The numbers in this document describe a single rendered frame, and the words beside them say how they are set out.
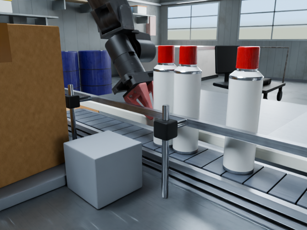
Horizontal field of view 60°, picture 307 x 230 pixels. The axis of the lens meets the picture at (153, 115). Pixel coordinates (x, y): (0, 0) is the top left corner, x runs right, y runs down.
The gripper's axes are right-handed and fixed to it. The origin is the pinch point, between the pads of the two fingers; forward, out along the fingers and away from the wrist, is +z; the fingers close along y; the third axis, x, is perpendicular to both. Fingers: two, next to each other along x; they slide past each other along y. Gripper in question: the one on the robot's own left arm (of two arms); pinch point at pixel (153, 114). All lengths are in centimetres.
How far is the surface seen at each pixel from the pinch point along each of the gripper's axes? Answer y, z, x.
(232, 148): -2.5, 13.4, -15.4
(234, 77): -2.2, 3.8, -21.8
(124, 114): 3.1, -6.0, 13.0
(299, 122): 37.4, 16.6, -11.3
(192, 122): -4.2, 6.6, -11.8
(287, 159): 3.1, 18.9, -19.8
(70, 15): 344, -449, 461
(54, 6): 296, -454, 438
